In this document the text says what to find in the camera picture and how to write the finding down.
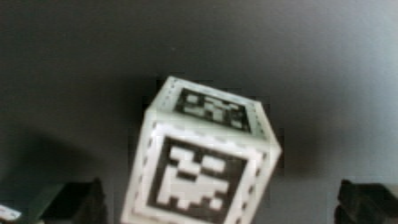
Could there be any translucent gripper right finger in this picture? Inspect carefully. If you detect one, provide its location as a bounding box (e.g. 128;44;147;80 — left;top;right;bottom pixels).
384;183;398;200

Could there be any translucent gripper left finger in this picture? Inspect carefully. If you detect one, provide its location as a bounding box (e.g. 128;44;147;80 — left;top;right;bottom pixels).
0;184;64;224

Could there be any white tagged cube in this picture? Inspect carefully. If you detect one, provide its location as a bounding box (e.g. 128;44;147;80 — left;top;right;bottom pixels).
121;77;281;224

